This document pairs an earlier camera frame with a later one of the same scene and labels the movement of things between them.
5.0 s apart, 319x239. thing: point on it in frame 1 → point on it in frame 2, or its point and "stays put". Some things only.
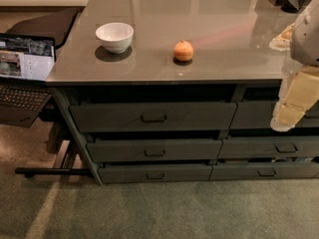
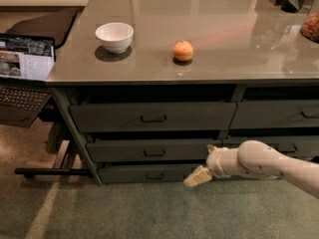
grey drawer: [150, 118] stays put
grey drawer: [155, 150] stays put
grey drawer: [159, 173] stays put
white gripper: [307, 39] → [214, 163]
